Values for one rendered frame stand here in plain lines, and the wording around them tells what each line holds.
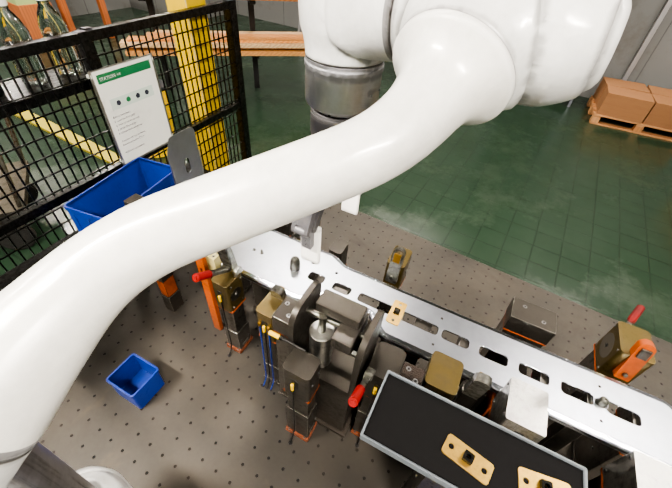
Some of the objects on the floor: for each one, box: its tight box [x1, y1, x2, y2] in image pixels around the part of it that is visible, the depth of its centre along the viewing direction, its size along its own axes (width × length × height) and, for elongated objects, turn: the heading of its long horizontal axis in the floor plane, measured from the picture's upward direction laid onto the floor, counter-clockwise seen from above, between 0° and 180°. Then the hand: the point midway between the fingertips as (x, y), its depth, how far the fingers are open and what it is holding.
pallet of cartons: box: [587, 77, 672, 142], centre depth 460 cm, size 112×82×39 cm
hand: (331, 228), depth 58 cm, fingers open, 13 cm apart
